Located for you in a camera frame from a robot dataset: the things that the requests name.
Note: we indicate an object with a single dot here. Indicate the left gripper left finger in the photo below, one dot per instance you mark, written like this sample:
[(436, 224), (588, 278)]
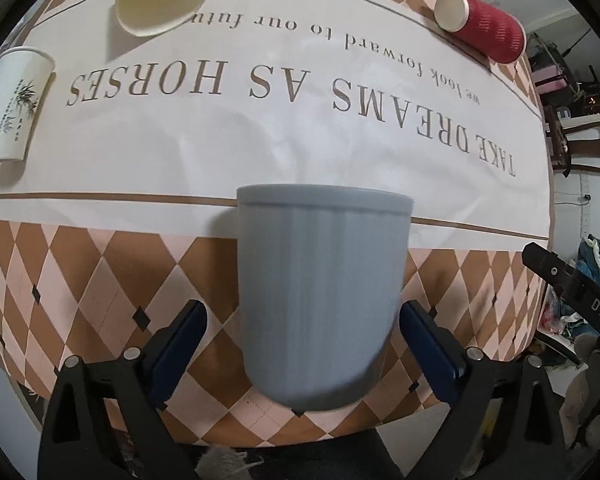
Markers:
[(78, 441)]

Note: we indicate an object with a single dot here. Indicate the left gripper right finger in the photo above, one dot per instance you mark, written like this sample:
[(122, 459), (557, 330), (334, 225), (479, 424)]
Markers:
[(526, 440)]

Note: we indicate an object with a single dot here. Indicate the grey plastic mug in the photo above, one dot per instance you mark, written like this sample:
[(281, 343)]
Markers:
[(320, 274)]

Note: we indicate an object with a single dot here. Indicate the red corrugated paper cup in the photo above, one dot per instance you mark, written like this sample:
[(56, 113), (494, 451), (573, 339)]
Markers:
[(491, 31)]

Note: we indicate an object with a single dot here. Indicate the white printed paper cup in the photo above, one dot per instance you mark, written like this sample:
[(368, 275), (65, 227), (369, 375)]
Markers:
[(24, 75)]

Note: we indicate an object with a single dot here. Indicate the white chair with clothes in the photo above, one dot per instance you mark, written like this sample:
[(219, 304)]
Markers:
[(590, 284)]

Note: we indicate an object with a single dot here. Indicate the brown wooden chair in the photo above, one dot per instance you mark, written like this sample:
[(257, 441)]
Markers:
[(573, 148)]

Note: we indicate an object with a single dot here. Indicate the checkered lettered tablecloth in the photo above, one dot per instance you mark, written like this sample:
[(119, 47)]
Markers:
[(124, 208)]

